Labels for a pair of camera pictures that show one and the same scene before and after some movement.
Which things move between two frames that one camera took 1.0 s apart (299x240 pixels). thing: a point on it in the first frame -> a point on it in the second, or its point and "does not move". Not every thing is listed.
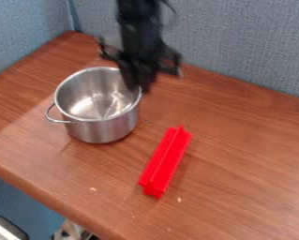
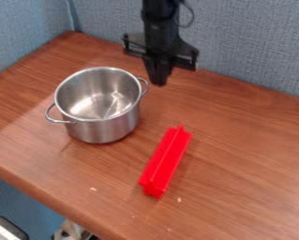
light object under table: (69, 232) does not move
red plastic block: (156, 177) does not move
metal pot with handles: (97, 103) does not move
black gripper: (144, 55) -> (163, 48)
